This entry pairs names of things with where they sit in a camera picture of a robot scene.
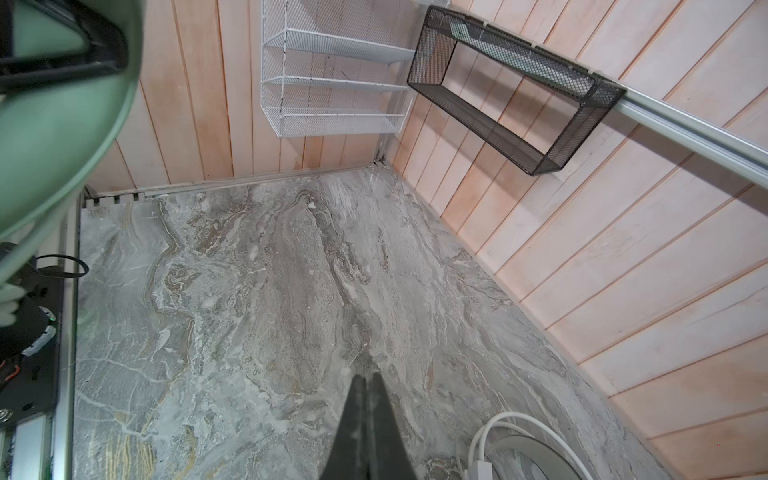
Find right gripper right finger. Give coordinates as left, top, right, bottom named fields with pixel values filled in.
left=367, top=373, right=417, bottom=480

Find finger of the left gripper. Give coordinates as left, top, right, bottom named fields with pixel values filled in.
left=1, top=1, right=129, bottom=90

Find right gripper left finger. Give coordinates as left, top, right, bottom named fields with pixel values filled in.
left=319, top=375, right=368, bottom=480

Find white headphones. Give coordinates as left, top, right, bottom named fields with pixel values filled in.
left=462, top=411, right=594, bottom=479

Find green headphones with cable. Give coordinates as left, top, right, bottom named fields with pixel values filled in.
left=1, top=1, right=146, bottom=324

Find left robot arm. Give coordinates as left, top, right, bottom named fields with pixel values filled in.
left=1, top=1, right=146, bottom=426

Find white wire mesh shelf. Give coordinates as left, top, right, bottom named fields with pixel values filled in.
left=260, top=0, right=431, bottom=138

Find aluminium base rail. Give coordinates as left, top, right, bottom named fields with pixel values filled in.
left=1, top=203, right=88, bottom=479

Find black wire mesh basket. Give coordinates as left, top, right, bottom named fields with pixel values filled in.
left=408, top=5, right=626, bottom=176

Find aluminium frame bar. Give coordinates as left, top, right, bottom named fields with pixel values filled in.
left=613, top=89, right=767, bottom=189

